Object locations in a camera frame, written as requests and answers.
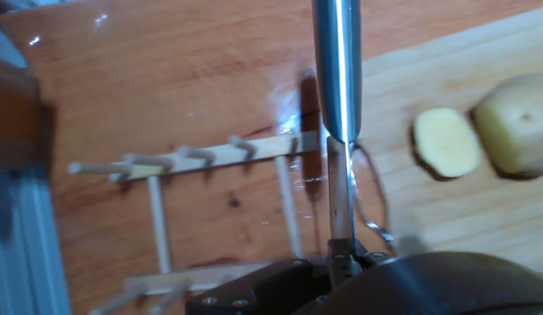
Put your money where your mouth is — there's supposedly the large yellow potato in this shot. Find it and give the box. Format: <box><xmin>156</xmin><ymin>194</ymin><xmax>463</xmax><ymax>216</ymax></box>
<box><xmin>471</xmin><ymin>71</ymin><xmax>543</xmax><ymax>181</ymax></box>

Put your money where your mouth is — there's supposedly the glossy orange wooden base board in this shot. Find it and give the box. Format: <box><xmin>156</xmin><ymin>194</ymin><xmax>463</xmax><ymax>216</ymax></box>
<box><xmin>0</xmin><ymin>0</ymin><xmax>543</xmax><ymax>315</ymax></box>

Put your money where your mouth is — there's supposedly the steel kitchen knife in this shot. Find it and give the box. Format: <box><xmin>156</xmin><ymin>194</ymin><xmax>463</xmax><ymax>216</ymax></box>
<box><xmin>311</xmin><ymin>0</ymin><xmax>364</xmax><ymax>256</ymax></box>

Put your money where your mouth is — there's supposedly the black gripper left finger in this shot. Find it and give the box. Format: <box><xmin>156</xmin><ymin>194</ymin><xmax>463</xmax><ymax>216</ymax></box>
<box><xmin>184</xmin><ymin>237</ymin><xmax>369</xmax><ymax>315</ymax></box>

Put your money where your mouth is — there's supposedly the cut potato slice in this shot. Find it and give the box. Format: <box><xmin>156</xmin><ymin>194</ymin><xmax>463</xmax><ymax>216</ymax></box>
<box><xmin>411</xmin><ymin>106</ymin><xmax>483</xmax><ymax>181</ymax></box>

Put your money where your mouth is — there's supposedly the wooden cutting board metal handle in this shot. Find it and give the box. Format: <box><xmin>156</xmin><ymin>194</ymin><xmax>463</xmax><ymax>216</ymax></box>
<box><xmin>349</xmin><ymin>3</ymin><xmax>543</xmax><ymax>275</ymax></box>

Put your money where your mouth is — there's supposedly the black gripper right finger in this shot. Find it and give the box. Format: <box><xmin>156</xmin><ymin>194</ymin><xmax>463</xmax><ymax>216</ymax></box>
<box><xmin>363</xmin><ymin>251</ymin><xmax>393</xmax><ymax>269</ymax></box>

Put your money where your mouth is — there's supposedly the wooden peg rack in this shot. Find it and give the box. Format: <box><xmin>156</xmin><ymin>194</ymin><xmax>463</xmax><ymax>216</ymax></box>
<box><xmin>67</xmin><ymin>129</ymin><xmax>321</xmax><ymax>315</ymax></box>

